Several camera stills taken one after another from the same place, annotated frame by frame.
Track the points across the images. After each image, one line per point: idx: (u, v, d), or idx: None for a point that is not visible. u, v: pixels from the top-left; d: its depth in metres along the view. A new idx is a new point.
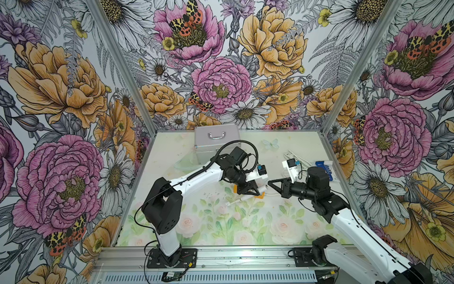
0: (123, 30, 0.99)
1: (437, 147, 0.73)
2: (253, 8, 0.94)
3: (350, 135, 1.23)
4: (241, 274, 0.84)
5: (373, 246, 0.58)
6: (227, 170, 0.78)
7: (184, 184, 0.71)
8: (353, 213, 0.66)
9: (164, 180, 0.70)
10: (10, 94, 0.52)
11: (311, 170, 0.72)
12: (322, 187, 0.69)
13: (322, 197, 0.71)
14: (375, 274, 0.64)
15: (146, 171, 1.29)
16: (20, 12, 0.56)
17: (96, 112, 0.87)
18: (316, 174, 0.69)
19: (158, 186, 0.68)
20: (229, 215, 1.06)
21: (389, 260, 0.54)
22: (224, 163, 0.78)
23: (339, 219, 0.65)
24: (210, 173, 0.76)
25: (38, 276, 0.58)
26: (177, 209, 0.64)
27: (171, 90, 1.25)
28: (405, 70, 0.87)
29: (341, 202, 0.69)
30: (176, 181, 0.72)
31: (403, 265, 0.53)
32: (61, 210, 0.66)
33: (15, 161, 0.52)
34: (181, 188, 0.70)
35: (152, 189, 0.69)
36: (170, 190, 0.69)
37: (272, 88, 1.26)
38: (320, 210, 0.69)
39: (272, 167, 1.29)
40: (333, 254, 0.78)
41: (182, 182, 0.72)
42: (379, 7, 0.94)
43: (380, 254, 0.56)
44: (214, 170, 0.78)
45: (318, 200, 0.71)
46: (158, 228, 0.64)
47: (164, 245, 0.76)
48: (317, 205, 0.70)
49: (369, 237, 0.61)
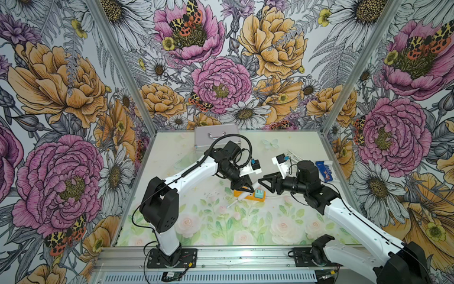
0: (123, 30, 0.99)
1: (437, 147, 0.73)
2: (253, 8, 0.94)
3: (350, 135, 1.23)
4: (241, 274, 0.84)
5: (366, 231, 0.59)
6: (222, 161, 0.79)
7: (178, 182, 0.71)
8: (345, 203, 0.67)
9: (158, 179, 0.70)
10: (10, 94, 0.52)
11: (301, 164, 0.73)
12: (313, 179, 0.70)
13: (314, 189, 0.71)
14: (373, 261, 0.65)
15: (146, 171, 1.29)
16: (20, 12, 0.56)
17: (96, 112, 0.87)
18: (306, 167, 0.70)
19: (153, 185, 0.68)
20: (229, 215, 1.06)
21: (382, 243, 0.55)
22: (219, 156, 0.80)
23: (331, 210, 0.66)
24: (204, 167, 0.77)
25: (38, 276, 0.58)
26: (174, 208, 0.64)
27: (170, 90, 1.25)
28: (405, 70, 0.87)
29: (333, 193, 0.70)
30: (170, 181, 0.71)
31: (396, 247, 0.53)
32: (61, 210, 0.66)
33: (15, 161, 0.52)
34: (177, 186, 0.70)
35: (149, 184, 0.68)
36: (166, 188, 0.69)
37: (272, 88, 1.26)
38: (313, 202, 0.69)
39: (272, 167, 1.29)
40: (333, 251, 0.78)
41: (178, 179, 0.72)
42: (379, 7, 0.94)
43: (375, 238, 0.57)
44: (208, 164, 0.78)
45: (310, 193, 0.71)
46: (158, 228, 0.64)
47: (163, 244, 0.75)
48: (309, 198, 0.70)
49: (362, 223, 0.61)
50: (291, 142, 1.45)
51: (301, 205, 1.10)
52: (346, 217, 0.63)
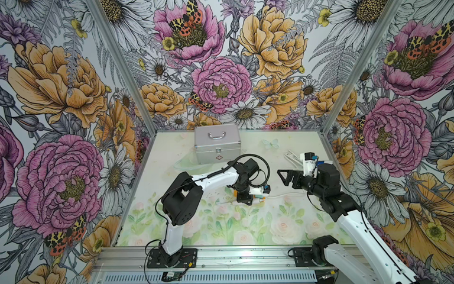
0: (123, 30, 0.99)
1: (437, 147, 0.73)
2: (253, 8, 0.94)
3: (350, 135, 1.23)
4: (241, 274, 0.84)
5: (379, 254, 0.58)
6: (242, 175, 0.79)
7: (204, 181, 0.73)
8: (365, 219, 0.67)
9: (186, 175, 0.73)
10: (10, 94, 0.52)
11: (322, 166, 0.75)
12: (332, 183, 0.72)
13: (331, 193, 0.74)
14: (374, 279, 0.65)
15: (146, 171, 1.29)
16: (20, 12, 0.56)
17: (96, 112, 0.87)
18: (326, 170, 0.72)
19: (181, 178, 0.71)
20: (229, 215, 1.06)
21: (393, 270, 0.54)
22: (239, 168, 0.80)
23: (346, 220, 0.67)
24: (227, 175, 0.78)
25: (38, 276, 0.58)
26: (195, 205, 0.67)
27: (171, 90, 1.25)
28: (406, 70, 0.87)
29: (352, 202, 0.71)
30: (197, 177, 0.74)
31: (407, 278, 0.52)
32: (61, 210, 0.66)
33: (15, 161, 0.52)
34: (202, 184, 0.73)
35: (177, 178, 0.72)
36: (191, 184, 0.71)
37: (272, 88, 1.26)
38: (328, 207, 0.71)
39: (272, 167, 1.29)
40: (331, 254, 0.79)
41: (203, 178, 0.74)
42: (379, 7, 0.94)
43: (386, 262, 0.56)
44: (230, 173, 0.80)
45: (327, 197, 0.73)
46: (174, 220, 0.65)
47: (168, 242, 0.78)
48: (325, 202, 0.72)
49: (377, 246, 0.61)
50: (291, 142, 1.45)
51: (301, 205, 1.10)
52: (360, 232, 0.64)
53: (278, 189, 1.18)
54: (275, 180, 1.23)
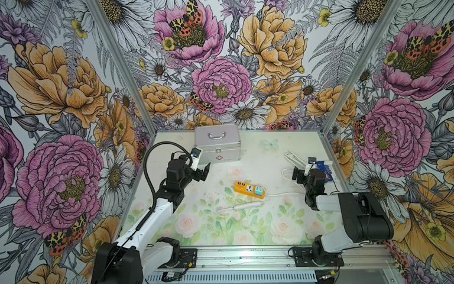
0: (123, 30, 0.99)
1: (437, 147, 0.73)
2: (253, 8, 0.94)
3: (350, 135, 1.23)
4: (241, 274, 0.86)
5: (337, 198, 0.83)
6: (174, 197, 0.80)
7: (135, 238, 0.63)
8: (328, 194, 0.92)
9: (106, 245, 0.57)
10: (10, 94, 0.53)
11: (314, 171, 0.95)
12: (316, 185, 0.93)
13: (316, 193, 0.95)
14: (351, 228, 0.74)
15: (147, 171, 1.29)
16: (20, 12, 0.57)
17: (96, 112, 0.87)
18: (315, 174, 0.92)
19: (103, 254, 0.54)
20: (229, 215, 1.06)
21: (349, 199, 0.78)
22: (168, 195, 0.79)
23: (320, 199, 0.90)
24: (159, 211, 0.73)
25: (38, 276, 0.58)
26: (136, 268, 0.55)
27: (170, 90, 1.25)
28: (405, 70, 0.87)
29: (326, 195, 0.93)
30: (124, 240, 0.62)
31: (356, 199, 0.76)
32: (61, 210, 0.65)
33: (15, 161, 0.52)
34: (133, 242, 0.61)
35: (97, 258, 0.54)
36: (121, 252, 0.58)
37: (272, 88, 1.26)
38: (310, 203, 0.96)
39: (272, 167, 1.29)
40: (327, 241, 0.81)
41: (133, 235, 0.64)
42: (379, 7, 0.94)
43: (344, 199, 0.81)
44: (162, 207, 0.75)
45: (311, 195, 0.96)
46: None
47: (155, 267, 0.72)
48: (308, 199, 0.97)
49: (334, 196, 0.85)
50: (291, 142, 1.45)
51: (301, 205, 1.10)
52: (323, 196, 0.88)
53: (278, 189, 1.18)
54: (275, 180, 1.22)
